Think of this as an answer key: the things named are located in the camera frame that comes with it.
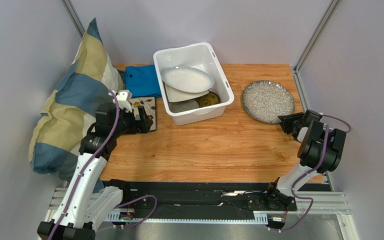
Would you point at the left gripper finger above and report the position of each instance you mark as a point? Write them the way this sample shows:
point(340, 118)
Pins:
point(138, 128)
point(143, 118)

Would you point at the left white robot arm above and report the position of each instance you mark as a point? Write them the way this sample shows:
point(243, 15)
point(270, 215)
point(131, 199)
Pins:
point(76, 218)

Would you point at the grey speckled saucer plate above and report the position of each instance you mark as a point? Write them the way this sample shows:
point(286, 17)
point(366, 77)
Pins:
point(183, 106)

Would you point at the white plastic bin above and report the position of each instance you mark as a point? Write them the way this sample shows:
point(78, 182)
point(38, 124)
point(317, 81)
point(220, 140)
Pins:
point(200, 56)

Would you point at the yellow patterned round plate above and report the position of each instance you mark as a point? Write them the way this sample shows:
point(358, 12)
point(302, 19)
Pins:
point(208, 99)

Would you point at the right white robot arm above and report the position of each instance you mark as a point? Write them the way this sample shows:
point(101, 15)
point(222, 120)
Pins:
point(321, 149)

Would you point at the blue and cream pillow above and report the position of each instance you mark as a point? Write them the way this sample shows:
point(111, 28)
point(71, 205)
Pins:
point(71, 108)

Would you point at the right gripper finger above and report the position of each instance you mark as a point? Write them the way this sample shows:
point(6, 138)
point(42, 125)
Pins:
point(291, 118)
point(288, 127)

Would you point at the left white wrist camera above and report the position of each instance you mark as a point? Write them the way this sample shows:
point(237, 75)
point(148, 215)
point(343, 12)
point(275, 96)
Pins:
point(123, 99)

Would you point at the floral square plate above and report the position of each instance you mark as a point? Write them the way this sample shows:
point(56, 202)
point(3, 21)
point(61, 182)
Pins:
point(149, 105)

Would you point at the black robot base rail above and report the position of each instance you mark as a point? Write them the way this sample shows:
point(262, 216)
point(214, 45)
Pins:
point(198, 200)

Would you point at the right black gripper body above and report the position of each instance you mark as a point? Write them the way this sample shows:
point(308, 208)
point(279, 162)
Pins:
point(293, 123)

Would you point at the folded blue cloth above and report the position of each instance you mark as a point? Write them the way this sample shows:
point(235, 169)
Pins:
point(142, 81)

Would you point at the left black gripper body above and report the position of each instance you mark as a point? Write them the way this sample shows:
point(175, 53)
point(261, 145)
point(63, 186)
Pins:
point(125, 120)

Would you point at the large white oval plate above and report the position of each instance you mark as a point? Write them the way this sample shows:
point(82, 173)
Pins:
point(187, 79)

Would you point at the white rectangular plate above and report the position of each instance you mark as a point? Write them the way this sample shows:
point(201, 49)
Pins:
point(174, 95)

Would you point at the speckled round ceramic plate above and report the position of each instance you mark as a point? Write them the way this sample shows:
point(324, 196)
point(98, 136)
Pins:
point(265, 101)

